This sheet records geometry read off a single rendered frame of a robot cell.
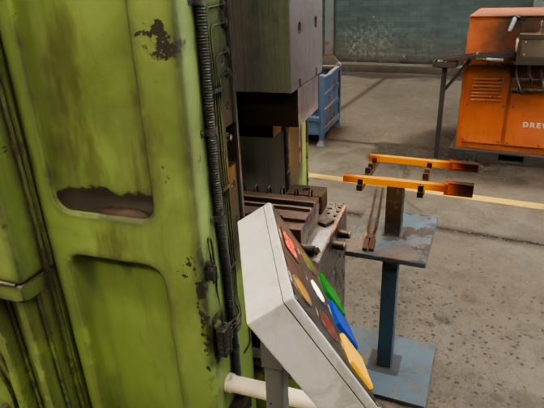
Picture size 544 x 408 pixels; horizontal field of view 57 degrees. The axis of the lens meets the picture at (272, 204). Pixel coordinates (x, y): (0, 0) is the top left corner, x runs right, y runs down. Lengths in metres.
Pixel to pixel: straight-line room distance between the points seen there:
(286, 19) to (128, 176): 0.51
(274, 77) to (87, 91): 0.42
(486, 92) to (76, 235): 4.07
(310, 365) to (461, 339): 1.88
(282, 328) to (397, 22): 8.47
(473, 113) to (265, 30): 3.84
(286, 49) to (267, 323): 0.67
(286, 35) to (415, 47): 7.90
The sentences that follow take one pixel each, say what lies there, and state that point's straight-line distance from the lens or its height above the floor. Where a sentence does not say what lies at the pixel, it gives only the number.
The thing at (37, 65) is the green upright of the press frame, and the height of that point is 1.46.
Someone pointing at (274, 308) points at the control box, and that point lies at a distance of 0.74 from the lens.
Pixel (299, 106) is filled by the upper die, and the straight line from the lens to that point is 1.28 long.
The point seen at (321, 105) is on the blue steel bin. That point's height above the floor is 0.42.
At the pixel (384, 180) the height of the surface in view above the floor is 0.95.
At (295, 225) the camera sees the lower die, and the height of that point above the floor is 0.98.
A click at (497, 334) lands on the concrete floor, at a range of 2.73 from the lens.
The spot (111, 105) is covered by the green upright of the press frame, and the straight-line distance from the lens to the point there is 1.19.
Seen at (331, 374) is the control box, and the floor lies 1.05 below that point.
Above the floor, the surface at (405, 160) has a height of 0.94.
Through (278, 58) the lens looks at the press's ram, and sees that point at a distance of 1.20.
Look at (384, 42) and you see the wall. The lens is 9.16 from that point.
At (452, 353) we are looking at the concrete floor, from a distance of 2.56.
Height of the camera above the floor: 1.62
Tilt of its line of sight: 24 degrees down
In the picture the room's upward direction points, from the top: 3 degrees counter-clockwise
